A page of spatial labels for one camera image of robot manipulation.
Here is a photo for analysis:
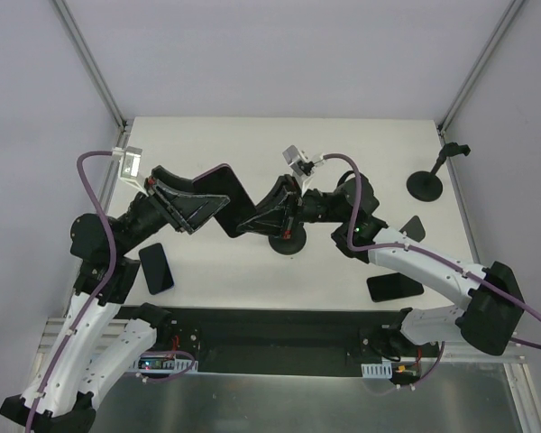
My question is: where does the black clamp phone stand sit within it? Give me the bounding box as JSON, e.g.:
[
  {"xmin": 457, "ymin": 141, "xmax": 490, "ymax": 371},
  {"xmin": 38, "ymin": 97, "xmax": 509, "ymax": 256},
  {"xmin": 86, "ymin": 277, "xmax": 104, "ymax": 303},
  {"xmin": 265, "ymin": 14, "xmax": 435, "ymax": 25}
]
[{"xmin": 268, "ymin": 226, "xmax": 307, "ymax": 255}]

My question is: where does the purple phone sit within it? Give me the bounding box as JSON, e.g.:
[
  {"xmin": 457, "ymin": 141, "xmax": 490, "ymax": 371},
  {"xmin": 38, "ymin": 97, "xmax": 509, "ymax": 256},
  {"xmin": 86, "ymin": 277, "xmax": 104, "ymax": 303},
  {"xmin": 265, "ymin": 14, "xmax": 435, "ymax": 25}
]
[{"xmin": 192, "ymin": 163, "xmax": 255, "ymax": 238}]

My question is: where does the blue phone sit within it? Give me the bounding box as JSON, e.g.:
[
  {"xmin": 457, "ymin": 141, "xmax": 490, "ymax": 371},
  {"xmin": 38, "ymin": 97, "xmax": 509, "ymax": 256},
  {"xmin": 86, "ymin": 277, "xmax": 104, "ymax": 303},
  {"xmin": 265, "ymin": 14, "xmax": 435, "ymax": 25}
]
[{"xmin": 139, "ymin": 243, "xmax": 175, "ymax": 295}]

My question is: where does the brown base phone stand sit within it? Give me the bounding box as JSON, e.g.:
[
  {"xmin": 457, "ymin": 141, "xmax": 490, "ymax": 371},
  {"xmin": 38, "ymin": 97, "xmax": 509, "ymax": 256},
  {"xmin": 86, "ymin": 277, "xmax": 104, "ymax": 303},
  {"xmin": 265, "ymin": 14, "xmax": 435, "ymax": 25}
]
[{"xmin": 399, "ymin": 216, "xmax": 426, "ymax": 243}]

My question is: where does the black tall phone stand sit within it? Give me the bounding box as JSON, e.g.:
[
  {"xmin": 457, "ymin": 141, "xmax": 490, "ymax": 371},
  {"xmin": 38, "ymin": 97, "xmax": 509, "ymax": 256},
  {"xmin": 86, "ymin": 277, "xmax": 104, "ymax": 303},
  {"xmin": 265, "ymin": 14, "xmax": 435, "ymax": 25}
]
[{"xmin": 406, "ymin": 142, "xmax": 471, "ymax": 202}]

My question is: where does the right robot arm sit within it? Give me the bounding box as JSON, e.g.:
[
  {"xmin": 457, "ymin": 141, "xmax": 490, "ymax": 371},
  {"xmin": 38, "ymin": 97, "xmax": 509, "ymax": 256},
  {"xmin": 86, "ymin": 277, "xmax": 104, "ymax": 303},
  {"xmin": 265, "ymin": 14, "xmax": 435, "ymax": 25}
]
[{"xmin": 237, "ymin": 175, "xmax": 524, "ymax": 356}]

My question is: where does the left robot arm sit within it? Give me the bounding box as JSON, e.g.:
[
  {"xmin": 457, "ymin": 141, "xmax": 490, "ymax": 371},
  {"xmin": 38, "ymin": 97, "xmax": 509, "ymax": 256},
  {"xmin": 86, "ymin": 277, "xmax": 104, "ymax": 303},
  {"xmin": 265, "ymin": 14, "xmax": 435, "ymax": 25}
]
[{"xmin": 0, "ymin": 167, "xmax": 230, "ymax": 432}]

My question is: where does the black phone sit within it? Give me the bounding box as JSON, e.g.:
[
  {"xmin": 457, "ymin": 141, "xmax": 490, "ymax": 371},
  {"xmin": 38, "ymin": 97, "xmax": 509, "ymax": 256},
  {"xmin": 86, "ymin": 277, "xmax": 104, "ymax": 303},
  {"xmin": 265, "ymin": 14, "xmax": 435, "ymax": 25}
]
[{"xmin": 366, "ymin": 273, "xmax": 424, "ymax": 303}]

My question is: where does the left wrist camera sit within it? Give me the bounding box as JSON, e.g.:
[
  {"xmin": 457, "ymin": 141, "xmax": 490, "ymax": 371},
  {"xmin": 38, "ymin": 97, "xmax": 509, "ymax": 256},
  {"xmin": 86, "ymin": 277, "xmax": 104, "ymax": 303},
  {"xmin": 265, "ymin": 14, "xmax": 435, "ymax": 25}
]
[{"xmin": 112, "ymin": 146, "xmax": 145, "ymax": 193}]

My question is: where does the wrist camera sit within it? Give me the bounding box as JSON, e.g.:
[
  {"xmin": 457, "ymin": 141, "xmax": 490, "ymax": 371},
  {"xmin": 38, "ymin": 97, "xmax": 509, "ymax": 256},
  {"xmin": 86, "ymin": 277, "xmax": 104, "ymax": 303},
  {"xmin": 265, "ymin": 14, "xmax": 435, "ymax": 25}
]
[
  {"xmin": 112, "ymin": 146, "xmax": 145, "ymax": 193},
  {"xmin": 282, "ymin": 145, "xmax": 325, "ymax": 194}
]

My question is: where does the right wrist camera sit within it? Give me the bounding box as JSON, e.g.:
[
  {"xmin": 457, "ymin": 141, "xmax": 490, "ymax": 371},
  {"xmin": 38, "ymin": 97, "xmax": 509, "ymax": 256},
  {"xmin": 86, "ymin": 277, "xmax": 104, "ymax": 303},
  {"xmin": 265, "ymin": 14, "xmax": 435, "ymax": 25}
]
[{"xmin": 282, "ymin": 145, "xmax": 325, "ymax": 194}]

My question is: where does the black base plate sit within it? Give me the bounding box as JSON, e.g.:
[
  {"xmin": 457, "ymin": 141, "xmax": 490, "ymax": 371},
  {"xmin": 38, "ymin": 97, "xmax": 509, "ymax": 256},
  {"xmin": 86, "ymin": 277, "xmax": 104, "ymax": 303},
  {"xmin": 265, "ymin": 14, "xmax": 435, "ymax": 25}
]
[{"xmin": 159, "ymin": 307, "xmax": 439, "ymax": 377}]

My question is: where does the left aluminium frame post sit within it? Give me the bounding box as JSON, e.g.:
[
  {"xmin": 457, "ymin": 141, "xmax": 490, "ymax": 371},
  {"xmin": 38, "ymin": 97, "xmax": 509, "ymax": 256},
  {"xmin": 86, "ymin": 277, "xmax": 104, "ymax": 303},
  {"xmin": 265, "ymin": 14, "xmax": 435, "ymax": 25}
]
[{"xmin": 50, "ymin": 0, "xmax": 128, "ymax": 132}]

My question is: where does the aluminium frame post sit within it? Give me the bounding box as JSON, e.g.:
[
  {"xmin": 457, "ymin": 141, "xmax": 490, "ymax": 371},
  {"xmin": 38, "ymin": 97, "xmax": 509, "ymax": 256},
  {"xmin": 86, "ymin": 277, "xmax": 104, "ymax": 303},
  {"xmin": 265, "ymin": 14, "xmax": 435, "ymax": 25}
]
[
  {"xmin": 50, "ymin": 0, "xmax": 128, "ymax": 132},
  {"xmin": 436, "ymin": 0, "xmax": 528, "ymax": 137}
]

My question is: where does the right aluminium frame post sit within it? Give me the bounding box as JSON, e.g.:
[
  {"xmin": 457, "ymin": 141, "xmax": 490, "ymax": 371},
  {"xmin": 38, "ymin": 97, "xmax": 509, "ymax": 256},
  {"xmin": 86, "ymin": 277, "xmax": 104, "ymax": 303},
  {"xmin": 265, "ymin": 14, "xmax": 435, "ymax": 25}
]
[{"xmin": 436, "ymin": 0, "xmax": 528, "ymax": 137}]

